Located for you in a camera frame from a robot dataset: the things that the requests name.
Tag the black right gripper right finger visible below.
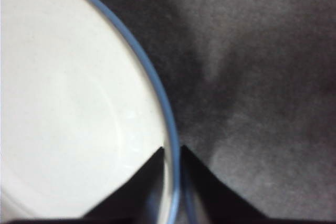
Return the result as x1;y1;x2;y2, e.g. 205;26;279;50
181;144;266;224

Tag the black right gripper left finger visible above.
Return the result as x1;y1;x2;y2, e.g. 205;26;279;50
78;146;166;224

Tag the blue round plate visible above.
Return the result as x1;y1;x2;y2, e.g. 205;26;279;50
51;0;201;224

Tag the white round plate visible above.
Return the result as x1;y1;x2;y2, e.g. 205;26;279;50
0;0;173;224

